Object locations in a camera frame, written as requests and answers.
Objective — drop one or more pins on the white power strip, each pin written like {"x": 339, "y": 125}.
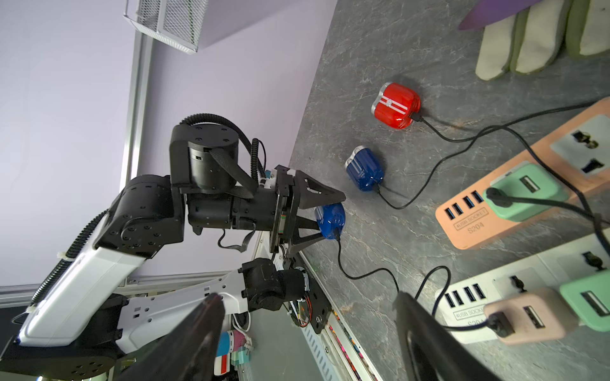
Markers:
{"x": 462, "y": 303}

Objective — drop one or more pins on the orange power strip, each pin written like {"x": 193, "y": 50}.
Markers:
{"x": 573, "y": 157}

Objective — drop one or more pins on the white mesh wall basket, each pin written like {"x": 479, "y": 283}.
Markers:
{"x": 176, "y": 23}

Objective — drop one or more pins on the white gardening glove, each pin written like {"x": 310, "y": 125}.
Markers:
{"x": 530, "y": 41}

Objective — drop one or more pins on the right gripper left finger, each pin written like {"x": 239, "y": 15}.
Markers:
{"x": 186, "y": 324}

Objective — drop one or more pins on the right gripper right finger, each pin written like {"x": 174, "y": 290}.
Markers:
{"x": 429, "y": 352}

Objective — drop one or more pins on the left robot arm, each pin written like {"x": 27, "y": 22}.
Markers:
{"x": 77, "y": 325}

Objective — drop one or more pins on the pink charger cube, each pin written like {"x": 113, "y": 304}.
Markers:
{"x": 530, "y": 317}

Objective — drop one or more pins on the green USB charger cube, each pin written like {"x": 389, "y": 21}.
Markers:
{"x": 528, "y": 181}

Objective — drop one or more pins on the blue electric shaver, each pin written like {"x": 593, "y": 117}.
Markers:
{"x": 364, "y": 169}
{"x": 331, "y": 220}

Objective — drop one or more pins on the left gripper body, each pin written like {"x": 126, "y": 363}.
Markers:
{"x": 288, "y": 195}

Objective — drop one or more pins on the black USB cable spare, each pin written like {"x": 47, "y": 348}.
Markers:
{"x": 476, "y": 157}

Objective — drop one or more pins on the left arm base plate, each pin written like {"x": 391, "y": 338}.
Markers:
{"x": 317, "y": 308}

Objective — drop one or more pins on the purple pink garden trowel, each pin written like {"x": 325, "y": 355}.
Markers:
{"x": 488, "y": 12}

